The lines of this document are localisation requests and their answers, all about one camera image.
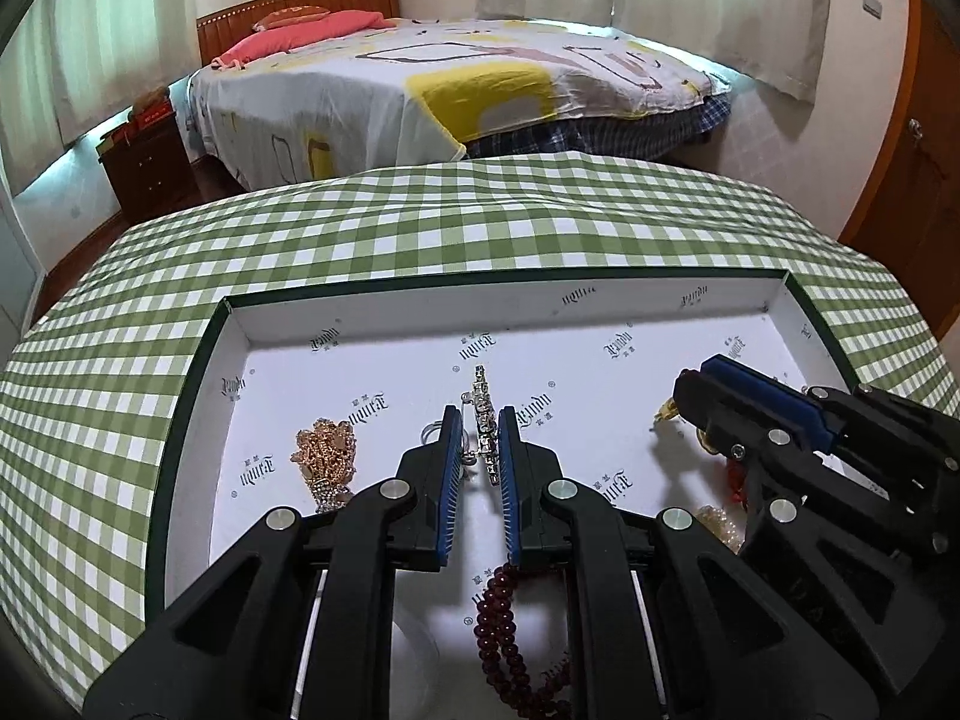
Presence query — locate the blue plaid bed sheet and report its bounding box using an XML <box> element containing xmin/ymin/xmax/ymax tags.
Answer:
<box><xmin>465</xmin><ymin>94</ymin><xmax>732</xmax><ymax>162</ymax></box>

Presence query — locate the wooden headboard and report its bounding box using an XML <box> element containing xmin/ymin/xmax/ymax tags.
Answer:
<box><xmin>196</xmin><ymin>0</ymin><xmax>398</xmax><ymax>65</ymax></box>

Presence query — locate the white pearl bracelet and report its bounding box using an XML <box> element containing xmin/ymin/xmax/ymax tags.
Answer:
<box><xmin>694</xmin><ymin>504</ymin><xmax>751</xmax><ymax>552</ymax></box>

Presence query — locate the silver ring with pearl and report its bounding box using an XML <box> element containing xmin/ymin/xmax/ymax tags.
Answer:
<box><xmin>418</xmin><ymin>420</ymin><xmax>478</xmax><ymax>482</ymax></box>

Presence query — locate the green box with white lining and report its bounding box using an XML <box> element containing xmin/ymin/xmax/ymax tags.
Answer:
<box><xmin>144</xmin><ymin>268</ymin><xmax>863</xmax><ymax>720</ymax></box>

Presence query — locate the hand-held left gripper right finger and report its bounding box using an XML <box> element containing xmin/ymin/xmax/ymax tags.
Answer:
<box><xmin>496</xmin><ymin>405</ymin><xmax>887</xmax><ymax>720</ymax></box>

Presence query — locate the orange pillow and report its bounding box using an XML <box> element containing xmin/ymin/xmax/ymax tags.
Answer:
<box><xmin>251</xmin><ymin>5</ymin><xmax>331</xmax><ymax>32</ymax></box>

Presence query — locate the brown wooden door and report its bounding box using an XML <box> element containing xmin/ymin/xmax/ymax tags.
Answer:
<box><xmin>836</xmin><ymin>0</ymin><xmax>960</xmax><ymax>338</ymax></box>

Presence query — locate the rhinestone bar hair clip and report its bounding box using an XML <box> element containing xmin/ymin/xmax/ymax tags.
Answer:
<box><xmin>459</xmin><ymin>364</ymin><xmax>502</xmax><ymax>488</ymax></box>

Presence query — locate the green checked tablecloth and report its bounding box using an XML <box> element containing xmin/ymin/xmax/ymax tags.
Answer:
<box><xmin>0</xmin><ymin>152</ymin><xmax>938</xmax><ymax>713</ymax></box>

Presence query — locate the dark red bead necklace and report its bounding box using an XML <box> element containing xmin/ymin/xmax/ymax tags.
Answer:
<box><xmin>472</xmin><ymin>562</ymin><xmax>575</xmax><ymax>720</ymax></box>

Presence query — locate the dark wooden nightstand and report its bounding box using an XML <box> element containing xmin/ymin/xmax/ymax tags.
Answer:
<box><xmin>97</xmin><ymin>116</ymin><xmax>200</xmax><ymax>217</ymax></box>

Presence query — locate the gold and red pendant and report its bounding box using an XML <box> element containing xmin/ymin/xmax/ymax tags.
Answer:
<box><xmin>654</xmin><ymin>399</ymin><xmax>751</xmax><ymax>517</ymax></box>

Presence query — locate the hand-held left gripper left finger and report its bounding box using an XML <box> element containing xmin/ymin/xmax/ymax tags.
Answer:
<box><xmin>81</xmin><ymin>403</ymin><xmax>467</xmax><ymax>720</ymax></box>

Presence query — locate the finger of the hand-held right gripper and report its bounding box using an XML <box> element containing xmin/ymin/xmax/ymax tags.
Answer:
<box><xmin>700</xmin><ymin>354</ymin><xmax>960</xmax><ymax>541</ymax></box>
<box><xmin>672</xmin><ymin>369</ymin><xmax>952</xmax><ymax>697</ymax></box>

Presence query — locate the bed with patterned cover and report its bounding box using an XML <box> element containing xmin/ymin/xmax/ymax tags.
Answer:
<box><xmin>186</xmin><ymin>15</ymin><xmax>732</xmax><ymax>192</ymax></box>

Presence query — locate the white bangle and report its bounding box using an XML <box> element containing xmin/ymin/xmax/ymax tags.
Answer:
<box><xmin>390</xmin><ymin>600</ymin><xmax>451</xmax><ymax>713</ymax></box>

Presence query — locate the pink pillow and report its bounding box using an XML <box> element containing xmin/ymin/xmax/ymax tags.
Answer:
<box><xmin>210</xmin><ymin>10</ymin><xmax>387</xmax><ymax>70</ymax></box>

